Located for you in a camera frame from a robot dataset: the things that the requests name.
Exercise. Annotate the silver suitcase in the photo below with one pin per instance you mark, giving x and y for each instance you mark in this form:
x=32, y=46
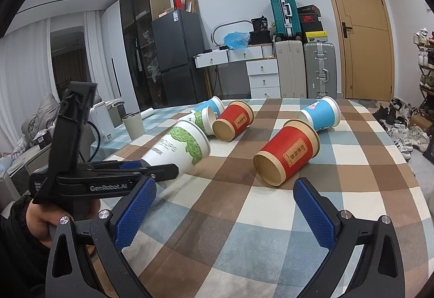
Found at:
x=320, y=66

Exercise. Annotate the yellow box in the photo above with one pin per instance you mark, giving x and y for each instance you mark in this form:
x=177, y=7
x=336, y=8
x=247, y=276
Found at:
x=316, y=36

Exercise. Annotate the red cup far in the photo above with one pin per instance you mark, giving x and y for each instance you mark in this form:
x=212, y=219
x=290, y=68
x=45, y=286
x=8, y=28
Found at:
x=233, y=121

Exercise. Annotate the grey clothes pile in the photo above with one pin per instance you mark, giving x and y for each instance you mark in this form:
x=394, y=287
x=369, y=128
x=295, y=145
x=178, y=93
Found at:
x=43, y=118

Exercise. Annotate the grey drawer cabinet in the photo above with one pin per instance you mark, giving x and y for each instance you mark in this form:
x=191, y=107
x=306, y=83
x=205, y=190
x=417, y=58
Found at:
x=15, y=180

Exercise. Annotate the black bag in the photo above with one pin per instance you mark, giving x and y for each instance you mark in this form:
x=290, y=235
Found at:
x=261, y=33

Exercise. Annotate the white curtain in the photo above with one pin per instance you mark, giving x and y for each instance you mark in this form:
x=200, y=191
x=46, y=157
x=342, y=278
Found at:
x=26, y=75

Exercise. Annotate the red cup near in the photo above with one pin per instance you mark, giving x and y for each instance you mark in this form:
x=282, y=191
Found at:
x=287, y=152

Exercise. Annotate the stacked shoe boxes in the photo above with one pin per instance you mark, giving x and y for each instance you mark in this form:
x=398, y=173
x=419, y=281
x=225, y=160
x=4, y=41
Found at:
x=309, y=19

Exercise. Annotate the blue cup right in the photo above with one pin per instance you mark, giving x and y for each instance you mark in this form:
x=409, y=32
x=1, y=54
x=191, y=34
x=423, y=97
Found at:
x=321, y=115

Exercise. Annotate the blue cup far left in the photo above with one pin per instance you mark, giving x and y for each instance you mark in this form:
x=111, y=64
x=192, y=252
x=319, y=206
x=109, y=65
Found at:
x=214, y=103

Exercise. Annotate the white green paper cup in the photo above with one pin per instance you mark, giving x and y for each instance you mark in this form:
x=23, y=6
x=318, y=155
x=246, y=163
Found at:
x=185, y=145

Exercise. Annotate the oval mirror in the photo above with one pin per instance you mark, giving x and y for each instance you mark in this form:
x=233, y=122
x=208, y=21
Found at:
x=236, y=29

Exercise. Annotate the beige suitcase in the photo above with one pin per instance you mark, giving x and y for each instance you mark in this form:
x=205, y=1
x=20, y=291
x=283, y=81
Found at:
x=291, y=66

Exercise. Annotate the red cup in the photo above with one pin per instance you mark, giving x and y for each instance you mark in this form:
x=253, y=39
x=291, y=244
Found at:
x=233, y=121
x=287, y=152

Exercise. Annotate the blue cup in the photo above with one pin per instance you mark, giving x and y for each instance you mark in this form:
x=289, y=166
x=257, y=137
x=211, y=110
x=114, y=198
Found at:
x=321, y=115
x=214, y=103

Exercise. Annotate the white dresser desk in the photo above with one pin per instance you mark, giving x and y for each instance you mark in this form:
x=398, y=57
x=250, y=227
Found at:
x=261, y=67

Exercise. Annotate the teal suitcase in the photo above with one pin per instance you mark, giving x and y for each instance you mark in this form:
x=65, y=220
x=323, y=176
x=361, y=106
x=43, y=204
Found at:
x=287, y=22

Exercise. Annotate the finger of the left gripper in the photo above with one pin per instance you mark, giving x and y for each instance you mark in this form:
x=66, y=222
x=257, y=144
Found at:
x=160, y=173
x=113, y=164

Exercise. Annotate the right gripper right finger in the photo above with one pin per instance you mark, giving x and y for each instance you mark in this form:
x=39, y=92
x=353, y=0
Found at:
x=379, y=271

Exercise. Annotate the beige tumbler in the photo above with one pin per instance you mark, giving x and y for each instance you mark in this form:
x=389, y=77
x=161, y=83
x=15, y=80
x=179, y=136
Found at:
x=134, y=125

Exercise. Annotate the checkered tablecloth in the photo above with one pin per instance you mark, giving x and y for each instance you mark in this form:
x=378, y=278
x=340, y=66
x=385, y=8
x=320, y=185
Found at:
x=221, y=231

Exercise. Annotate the blue plastic bag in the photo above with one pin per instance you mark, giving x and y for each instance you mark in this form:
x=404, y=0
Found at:
x=237, y=40

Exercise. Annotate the dark glass cabinet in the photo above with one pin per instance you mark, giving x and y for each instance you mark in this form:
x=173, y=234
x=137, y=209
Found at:
x=137, y=17

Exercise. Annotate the wooden door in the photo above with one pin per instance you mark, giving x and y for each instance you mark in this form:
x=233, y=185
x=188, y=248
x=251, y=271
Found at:
x=366, y=49

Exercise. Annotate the white appliance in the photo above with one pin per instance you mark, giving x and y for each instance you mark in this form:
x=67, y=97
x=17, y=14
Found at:
x=100, y=117

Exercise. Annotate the left hand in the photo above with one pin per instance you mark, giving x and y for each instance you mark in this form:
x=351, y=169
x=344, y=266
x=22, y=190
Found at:
x=40, y=217

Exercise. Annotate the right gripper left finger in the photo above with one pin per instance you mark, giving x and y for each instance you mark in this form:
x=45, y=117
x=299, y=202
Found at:
x=70, y=271

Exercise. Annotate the black refrigerator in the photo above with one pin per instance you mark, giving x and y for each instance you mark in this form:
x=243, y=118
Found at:
x=178, y=39

